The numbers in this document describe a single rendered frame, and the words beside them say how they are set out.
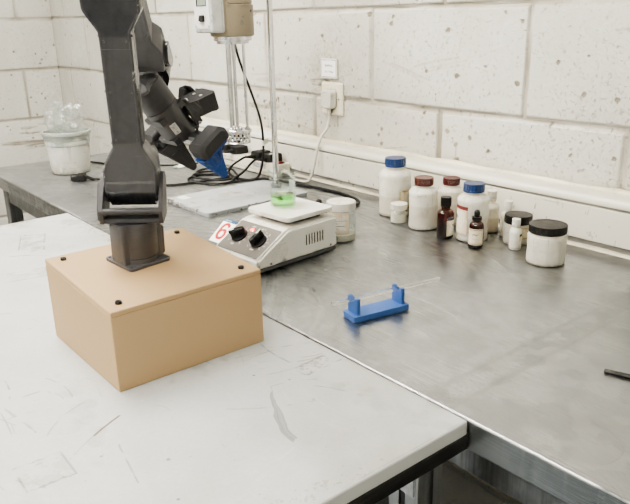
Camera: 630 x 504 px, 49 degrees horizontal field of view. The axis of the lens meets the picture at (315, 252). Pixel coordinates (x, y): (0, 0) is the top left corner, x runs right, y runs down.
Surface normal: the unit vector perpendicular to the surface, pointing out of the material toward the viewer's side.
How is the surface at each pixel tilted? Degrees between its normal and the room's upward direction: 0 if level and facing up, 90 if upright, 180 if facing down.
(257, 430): 0
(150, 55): 134
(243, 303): 90
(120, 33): 111
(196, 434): 0
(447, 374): 0
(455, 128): 90
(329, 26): 90
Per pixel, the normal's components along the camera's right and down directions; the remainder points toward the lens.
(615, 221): -0.77, 0.22
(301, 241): 0.69, 0.22
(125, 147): 0.09, 0.33
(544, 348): -0.02, -0.95
